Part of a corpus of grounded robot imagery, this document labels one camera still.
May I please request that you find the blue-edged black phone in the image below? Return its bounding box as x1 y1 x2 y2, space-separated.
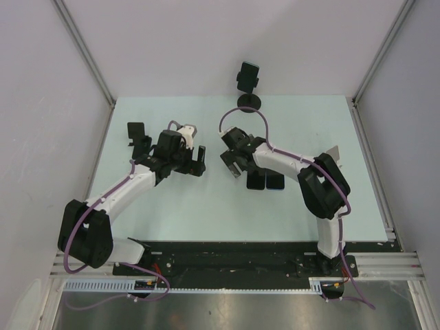
265 173 285 190

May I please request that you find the black folding phone stand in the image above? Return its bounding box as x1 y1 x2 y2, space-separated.
127 122 152 160

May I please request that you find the black pole phone stand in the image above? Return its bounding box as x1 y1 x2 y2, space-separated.
237 91 261 110

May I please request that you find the teal-edged phone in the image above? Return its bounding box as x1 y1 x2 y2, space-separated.
236 62 259 94

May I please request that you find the white phone stand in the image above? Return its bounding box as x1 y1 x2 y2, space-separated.
326 145 340 163

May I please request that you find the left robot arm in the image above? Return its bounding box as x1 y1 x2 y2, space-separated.
58 124 206 275

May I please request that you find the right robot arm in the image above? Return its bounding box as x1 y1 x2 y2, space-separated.
219 127 351 276

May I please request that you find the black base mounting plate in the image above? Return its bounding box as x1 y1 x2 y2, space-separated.
113 241 358 290

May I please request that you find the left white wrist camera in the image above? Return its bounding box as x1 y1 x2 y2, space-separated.
176 124 197 150

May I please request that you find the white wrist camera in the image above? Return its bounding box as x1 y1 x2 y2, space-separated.
219 126 246 138
176 124 197 150

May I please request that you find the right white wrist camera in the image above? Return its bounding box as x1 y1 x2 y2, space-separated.
219 126 246 138

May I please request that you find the right aluminium corner post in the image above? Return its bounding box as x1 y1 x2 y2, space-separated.
352 0 417 104

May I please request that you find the aluminium corner post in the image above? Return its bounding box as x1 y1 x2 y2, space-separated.
51 0 116 109
352 0 417 104

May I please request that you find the grey slotted cable duct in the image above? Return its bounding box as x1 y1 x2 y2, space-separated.
63 276 341 296

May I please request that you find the left aluminium corner post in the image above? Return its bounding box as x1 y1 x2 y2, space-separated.
51 0 116 109

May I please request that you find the aluminium frame rail front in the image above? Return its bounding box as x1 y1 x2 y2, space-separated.
49 252 426 281

